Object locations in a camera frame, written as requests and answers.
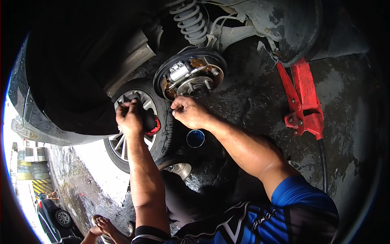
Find person's left hand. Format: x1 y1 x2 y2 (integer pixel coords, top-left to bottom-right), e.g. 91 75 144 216
116 98 145 137

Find person's right hand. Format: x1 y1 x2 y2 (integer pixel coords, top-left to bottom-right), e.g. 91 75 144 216
170 96 214 130

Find person's left fingers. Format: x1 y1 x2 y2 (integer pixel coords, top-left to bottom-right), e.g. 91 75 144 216
116 101 133 116

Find person's right thumb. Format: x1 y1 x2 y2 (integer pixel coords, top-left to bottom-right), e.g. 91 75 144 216
171 98 187 110

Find car wheel with silver rim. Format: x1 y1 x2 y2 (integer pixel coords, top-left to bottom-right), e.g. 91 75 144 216
104 78 174 174

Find black and red cloth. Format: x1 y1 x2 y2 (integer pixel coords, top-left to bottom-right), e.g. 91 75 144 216
143 107 161 136

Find brake backing plate with hub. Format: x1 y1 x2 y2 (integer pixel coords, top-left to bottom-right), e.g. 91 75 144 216
153 47 228 102

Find blue round lid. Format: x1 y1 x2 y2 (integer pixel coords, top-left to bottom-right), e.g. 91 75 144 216
186 129 205 149

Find silver brake drum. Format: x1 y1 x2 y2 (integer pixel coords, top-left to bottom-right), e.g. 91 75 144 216
157 159 194 181

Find dark raised car body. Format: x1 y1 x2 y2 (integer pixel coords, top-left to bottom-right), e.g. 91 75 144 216
8 0 371 147

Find grey coil spring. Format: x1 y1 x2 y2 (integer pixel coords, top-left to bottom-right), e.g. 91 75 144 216
169 0 209 47

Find building with shutters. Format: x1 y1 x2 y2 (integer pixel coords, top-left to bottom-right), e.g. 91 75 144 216
16 146 55 195

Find red floor jack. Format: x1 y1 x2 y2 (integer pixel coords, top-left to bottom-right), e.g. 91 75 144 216
276 58 325 141

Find dark parked car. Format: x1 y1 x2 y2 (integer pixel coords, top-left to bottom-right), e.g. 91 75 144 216
36 199 85 243

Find person's body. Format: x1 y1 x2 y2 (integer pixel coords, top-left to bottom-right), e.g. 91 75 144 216
131 166 340 244

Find black jack handle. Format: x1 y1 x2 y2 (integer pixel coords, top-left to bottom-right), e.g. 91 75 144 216
318 138 328 194

